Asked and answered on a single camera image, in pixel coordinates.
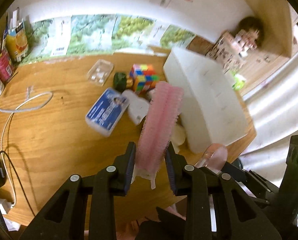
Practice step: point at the red tin can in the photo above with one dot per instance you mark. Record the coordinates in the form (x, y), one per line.
(6, 66)

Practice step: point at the clear plastic case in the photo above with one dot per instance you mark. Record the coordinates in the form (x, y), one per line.
(100, 72)

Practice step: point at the grape print poster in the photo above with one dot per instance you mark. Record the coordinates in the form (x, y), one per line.
(80, 35)

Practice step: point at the pink hair brush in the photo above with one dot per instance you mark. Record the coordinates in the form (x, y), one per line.
(157, 130)

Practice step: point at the colourful puzzle cube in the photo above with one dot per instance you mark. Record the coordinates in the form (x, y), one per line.
(144, 78)

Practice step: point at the white storage bin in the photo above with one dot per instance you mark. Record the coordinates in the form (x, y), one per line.
(210, 112)

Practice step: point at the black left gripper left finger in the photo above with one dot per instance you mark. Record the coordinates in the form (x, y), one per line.
(124, 170)

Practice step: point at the round cream compact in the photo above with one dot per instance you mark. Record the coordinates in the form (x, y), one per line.
(178, 136)

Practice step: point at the white plastic gadget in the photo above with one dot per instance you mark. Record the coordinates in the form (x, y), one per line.
(138, 107)

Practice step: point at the orange juice carton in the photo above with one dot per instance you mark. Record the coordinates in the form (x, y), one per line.
(17, 43)

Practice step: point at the small doll figure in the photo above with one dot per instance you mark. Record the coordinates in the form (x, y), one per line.
(250, 35)

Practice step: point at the patterned paper box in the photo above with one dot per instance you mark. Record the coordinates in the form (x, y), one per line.
(226, 52)

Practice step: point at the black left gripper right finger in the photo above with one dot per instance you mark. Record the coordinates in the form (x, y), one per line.
(175, 165)

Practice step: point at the blue dental floss box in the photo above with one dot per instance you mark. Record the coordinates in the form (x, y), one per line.
(107, 111)

